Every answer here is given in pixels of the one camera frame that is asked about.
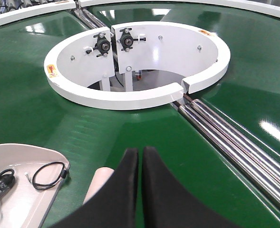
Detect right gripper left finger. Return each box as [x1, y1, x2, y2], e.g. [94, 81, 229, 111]
[52, 148, 139, 228]

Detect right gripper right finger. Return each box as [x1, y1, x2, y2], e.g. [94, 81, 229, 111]
[142, 146, 237, 228]

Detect beige hand broom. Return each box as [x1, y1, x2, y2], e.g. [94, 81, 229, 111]
[83, 167, 114, 204]

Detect beige plastic dustpan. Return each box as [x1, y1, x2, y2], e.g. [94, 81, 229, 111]
[0, 143, 70, 228]

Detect black cable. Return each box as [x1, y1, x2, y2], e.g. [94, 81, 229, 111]
[0, 161, 68, 223]

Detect right steel conveyor rollers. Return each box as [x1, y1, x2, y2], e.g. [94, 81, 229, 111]
[173, 95, 280, 210]

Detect steel conveyor rollers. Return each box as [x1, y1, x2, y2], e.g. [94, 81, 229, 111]
[173, 95, 280, 210]
[72, 0, 107, 29]

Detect rear steel conveyor rollers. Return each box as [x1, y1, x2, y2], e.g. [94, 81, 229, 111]
[72, 0, 107, 29]

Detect orange arrow warning sticker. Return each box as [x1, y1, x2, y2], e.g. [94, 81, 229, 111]
[47, 64, 58, 78]

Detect left black bearing block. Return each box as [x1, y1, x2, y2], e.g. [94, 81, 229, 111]
[85, 32, 111, 57]

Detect black bearing block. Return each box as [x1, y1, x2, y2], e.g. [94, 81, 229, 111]
[85, 32, 111, 57]
[119, 28, 146, 52]

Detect right black bearing block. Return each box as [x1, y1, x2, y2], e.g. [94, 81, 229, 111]
[119, 28, 146, 52]

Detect orange rear warning sticker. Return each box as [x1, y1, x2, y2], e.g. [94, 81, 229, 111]
[199, 29, 213, 36]

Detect white outer rim left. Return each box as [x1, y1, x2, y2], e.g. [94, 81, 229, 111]
[0, 0, 76, 26]

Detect white rim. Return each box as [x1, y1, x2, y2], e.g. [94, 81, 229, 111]
[0, 0, 76, 26]
[79, 0, 280, 22]

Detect white outer rim right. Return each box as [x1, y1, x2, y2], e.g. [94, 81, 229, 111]
[79, 0, 280, 22]

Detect white inner conveyor ring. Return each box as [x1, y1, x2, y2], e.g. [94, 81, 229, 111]
[43, 21, 232, 111]

